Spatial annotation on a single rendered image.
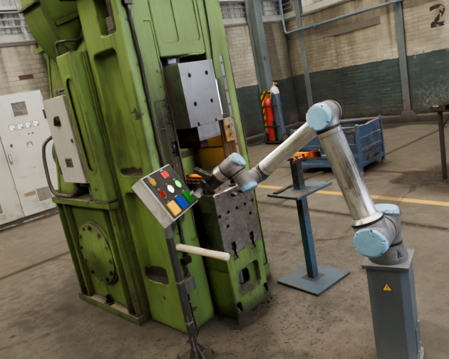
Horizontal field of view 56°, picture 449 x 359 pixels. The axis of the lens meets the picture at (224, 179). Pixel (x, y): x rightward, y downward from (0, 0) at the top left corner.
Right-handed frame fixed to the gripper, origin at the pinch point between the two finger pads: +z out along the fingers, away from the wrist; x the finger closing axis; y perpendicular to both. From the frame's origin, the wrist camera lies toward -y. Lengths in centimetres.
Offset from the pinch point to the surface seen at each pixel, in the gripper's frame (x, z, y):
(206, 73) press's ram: 51, -36, -55
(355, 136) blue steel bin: 395, -44, 79
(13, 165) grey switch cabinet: 313, 395, -222
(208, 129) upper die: 44, -16, -26
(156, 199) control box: -27.0, 3.3, -8.4
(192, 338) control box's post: -11, 56, 69
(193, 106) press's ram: 36, -21, -42
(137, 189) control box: -27.0, 8.3, -18.6
